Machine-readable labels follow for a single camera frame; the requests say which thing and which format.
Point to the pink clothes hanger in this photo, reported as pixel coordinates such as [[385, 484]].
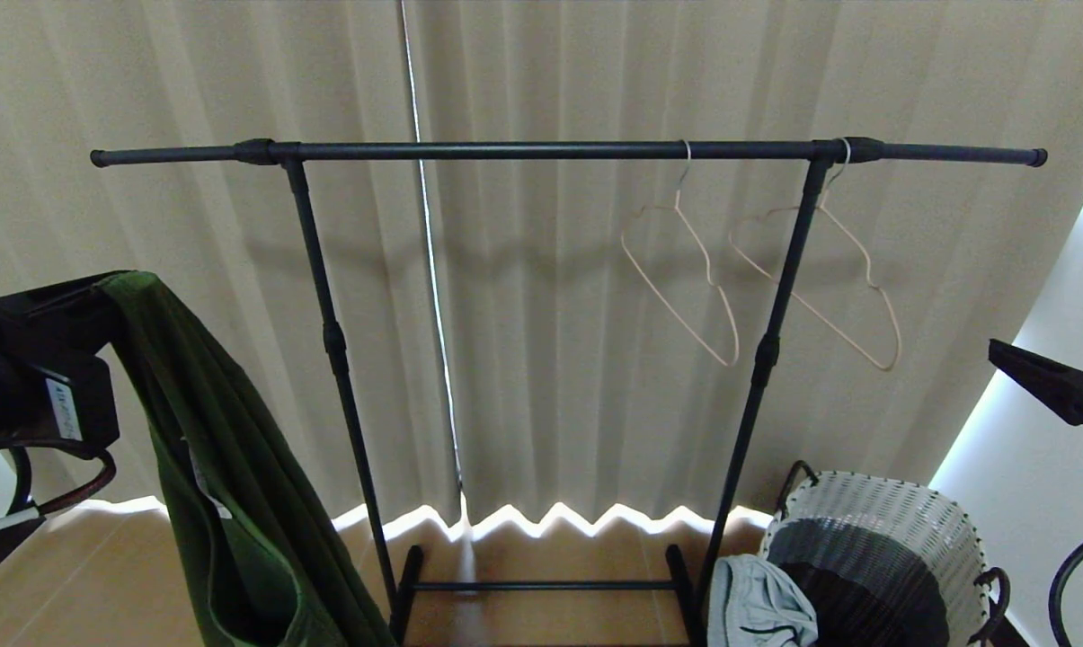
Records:
[[896, 346], [736, 346]]

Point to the beige curtain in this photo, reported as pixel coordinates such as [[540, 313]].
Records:
[[577, 359]]

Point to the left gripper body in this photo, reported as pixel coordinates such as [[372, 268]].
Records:
[[20, 404]]

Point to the black clothes rack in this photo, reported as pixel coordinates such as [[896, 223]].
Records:
[[505, 150]]

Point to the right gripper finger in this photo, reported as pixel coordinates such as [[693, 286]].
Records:
[[1062, 391]]

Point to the pale grey shorts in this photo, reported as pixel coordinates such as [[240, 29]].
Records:
[[757, 602]]

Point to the green printed shirt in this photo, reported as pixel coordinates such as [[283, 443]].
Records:
[[235, 503]]

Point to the white laundry basket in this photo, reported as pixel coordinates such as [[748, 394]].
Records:
[[874, 503]]

